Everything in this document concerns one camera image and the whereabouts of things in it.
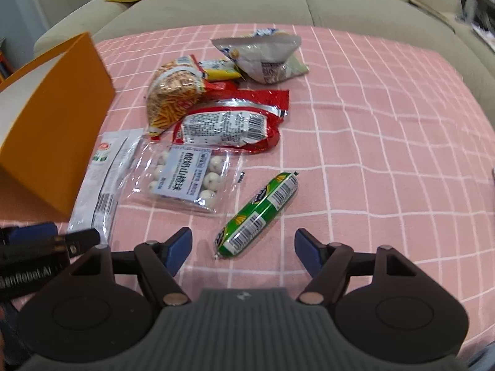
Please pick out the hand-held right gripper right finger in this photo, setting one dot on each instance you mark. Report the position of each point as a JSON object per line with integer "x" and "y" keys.
{"x": 305, "y": 247}

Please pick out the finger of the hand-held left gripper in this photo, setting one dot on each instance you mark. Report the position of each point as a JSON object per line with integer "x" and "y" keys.
{"x": 27, "y": 234}
{"x": 83, "y": 239}

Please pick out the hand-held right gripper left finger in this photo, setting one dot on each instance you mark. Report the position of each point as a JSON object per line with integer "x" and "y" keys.
{"x": 180, "y": 249}

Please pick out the white long snack packet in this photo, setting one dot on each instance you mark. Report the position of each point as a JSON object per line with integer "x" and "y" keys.
{"x": 100, "y": 185}

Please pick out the green sausage stick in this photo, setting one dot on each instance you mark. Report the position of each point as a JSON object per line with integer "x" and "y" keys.
{"x": 255, "y": 216}

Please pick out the orange cardboard box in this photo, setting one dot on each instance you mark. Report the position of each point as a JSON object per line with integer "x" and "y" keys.
{"x": 58, "y": 131}

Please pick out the orange fries snack bag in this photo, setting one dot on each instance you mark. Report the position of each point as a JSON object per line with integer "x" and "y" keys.
{"x": 174, "y": 96}

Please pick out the silver chip bag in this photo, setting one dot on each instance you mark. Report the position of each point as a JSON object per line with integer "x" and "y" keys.
{"x": 263, "y": 60}

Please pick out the clear bag of white balls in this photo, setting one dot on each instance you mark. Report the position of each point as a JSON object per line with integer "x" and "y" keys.
{"x": 181, "y": 177}

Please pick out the red snack packet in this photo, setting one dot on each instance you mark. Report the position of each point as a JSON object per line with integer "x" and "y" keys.
{"x": 224, "y": 127}

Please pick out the pale green packet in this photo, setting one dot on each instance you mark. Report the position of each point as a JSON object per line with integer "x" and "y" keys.
{"x": 301, "y": 65}

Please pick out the yellow snack packet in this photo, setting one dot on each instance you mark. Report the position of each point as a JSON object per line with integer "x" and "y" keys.
{"x": 220, "y": 71}

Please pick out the beige sofa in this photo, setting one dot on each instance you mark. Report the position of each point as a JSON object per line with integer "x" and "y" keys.
{"x": 232, "y": 4}

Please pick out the pile of books and papers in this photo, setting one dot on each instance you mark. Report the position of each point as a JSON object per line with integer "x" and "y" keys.
{"x": 477, "y": 4}

